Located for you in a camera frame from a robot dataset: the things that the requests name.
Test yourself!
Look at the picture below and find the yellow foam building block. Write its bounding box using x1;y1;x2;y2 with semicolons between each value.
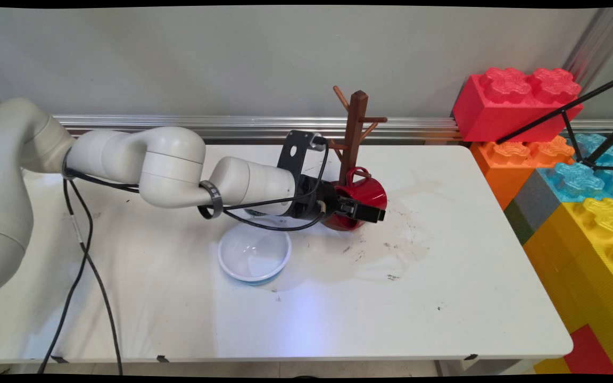
521;197;613;376

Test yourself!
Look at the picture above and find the brown wooden mug tree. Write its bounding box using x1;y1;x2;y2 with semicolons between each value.
332;85;388;187

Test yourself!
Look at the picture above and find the orange foam building block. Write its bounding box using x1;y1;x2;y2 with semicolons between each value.
470;135;576;211

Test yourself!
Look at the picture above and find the aluminium wall rail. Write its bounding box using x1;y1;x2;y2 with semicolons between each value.
54;115;613;144

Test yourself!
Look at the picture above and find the green foam block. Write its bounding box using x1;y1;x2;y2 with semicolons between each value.
503;199;536;246

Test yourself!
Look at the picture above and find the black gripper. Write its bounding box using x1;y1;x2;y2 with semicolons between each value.
292;177;387;224

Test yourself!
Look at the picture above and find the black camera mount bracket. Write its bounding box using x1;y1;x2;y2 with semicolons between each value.
277;130;324;179

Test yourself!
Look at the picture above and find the black tripod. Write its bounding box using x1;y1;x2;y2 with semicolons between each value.
495;71;613;172

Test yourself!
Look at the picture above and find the light blue foam block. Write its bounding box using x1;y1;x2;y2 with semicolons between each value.
536;162;613;203
573;132;613;167

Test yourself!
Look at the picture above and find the white bowl with blue outside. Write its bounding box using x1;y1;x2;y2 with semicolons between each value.
217;215;292;286

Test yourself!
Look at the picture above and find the red foam building block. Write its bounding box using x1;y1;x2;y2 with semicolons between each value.
451;66;584;144

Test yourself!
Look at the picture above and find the small red foam panel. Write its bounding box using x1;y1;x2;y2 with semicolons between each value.
562;324;613;376

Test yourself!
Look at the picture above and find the red enamel mug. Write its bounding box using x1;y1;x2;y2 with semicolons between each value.
320;166;388;232

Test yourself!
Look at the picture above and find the black cable with white label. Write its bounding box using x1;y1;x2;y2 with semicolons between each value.
62;136;334;376

